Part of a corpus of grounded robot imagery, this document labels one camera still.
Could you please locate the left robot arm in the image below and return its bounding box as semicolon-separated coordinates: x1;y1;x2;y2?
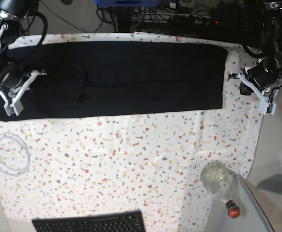
228;0;282;115

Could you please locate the black power strip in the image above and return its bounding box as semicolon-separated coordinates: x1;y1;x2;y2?
170;14;223;26

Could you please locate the black t-shirt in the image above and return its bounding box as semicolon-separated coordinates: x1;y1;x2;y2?
0;41;228;122

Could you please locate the white coiled cable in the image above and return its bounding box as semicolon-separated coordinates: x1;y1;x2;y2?
0;120;32;177

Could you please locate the black computer keyboard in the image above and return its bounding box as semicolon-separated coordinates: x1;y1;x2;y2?
32;210;146;232

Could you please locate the frosted glass panel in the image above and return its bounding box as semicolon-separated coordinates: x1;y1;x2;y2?
231;174;274;232

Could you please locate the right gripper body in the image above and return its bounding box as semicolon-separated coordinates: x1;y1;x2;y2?
0;64;31;97

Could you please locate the clear plastic bottle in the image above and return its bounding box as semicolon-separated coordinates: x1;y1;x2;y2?
200;161;240;219

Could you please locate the terrazzo patterned tablecloth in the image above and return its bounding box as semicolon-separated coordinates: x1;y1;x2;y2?
0;32;263;232

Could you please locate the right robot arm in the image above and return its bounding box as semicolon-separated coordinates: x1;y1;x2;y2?
0;0;48;116

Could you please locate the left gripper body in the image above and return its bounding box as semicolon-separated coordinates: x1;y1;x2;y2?
246;60;282;93

